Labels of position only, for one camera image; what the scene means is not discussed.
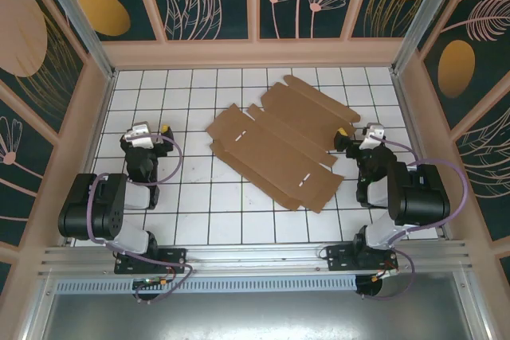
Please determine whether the brown cardboard paper box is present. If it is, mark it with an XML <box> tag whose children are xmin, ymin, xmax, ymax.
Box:
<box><xmin>205</xmin><ymin>74</ymin><xmax>362</xmax><ymax>213</ymax></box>

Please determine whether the orange power connector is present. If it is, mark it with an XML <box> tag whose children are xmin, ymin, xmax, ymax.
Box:
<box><xmin>368</xmin><ymin>270</ymin><xmax>399</xmax><ymax>283</ymax></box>

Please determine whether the small green circuit board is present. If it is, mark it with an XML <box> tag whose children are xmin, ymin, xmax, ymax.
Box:
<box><xmin>133</xmin><ymin>276</ymin><xmax>168</xmax><ymax>289</ymax></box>

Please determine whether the grey metal sheet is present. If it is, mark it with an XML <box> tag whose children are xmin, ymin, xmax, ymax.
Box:
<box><xmin>27</xmin><ymin>271</ymin><xmax>489</xmax><ymax>340</ymax></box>

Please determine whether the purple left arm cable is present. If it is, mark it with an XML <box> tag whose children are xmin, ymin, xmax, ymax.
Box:
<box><xmin>85</xmin><ymin>135</ymin><xmax>196</xmax><ymax>305</ymax></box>

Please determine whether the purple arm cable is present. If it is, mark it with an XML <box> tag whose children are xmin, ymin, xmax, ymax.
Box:
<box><xmin>318</xmin><ymin>139</ymin><xmax>467</xmax><ymax>301</ymax></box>
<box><xmin>85</xmin><ymin>135</ymin><xmax>196</xmax><ymax>305</ymax></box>

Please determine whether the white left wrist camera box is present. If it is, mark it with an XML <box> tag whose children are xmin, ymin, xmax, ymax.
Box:
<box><xmin>124</xmin><ymin>121</ymin><xmax>155</xmax><ymax>148</ymax></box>

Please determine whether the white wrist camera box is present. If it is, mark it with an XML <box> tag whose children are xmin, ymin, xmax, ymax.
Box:
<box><xmin>124</xmin><ymin>121</ymin><xmax>155</xmax><ymax>148</ymax></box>
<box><xmin>361</xmin><ymin>122</ymin><xmax>386</xmax><ymax>146</ymax></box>

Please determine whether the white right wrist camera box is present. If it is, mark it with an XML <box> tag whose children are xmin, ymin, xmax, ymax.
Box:
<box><xmin>361</xmin><ymin>122</ymin><xmax>386</xmax><ymax>146</ymax></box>

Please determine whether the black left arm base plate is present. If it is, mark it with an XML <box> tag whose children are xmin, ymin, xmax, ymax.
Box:
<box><xmin>114</xmin><ymin>247</ymin><xmax>189</xmax><ymax>276</ymax></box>

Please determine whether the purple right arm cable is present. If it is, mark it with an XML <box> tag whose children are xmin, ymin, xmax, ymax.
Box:
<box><xmin>318</xmin><ymin>139</ymin><xmax>467</xmax><ymax>301</ymax></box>

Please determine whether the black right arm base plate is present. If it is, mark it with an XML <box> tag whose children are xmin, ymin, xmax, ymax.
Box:
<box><xmin>325</xmin><ymin>244</ymin><xmax>399</xmax><ymax>273</ymax></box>

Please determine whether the aluminium frame post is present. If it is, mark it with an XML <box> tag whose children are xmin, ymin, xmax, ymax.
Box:
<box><xmin>392</xmin><ymin>0</ymin><xmax>476</xmax><ymax>75</ymax></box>
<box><xmin>31</xmin><ymin>0</ymin><xmax>117</xmax><ymax>80</ymax></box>

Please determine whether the aluminium mounting rail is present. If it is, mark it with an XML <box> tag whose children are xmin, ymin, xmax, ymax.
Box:
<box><xmin>37</xmin><ymin>239</ymin><xmax>473</xmax><ymax>277</ymax></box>

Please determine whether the grey slotted cable duct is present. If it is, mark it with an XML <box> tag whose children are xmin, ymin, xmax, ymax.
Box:
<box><xmin>55</xmin><ymin>275</ymin><xmax>358</xmax><ymax>294</ymax></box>

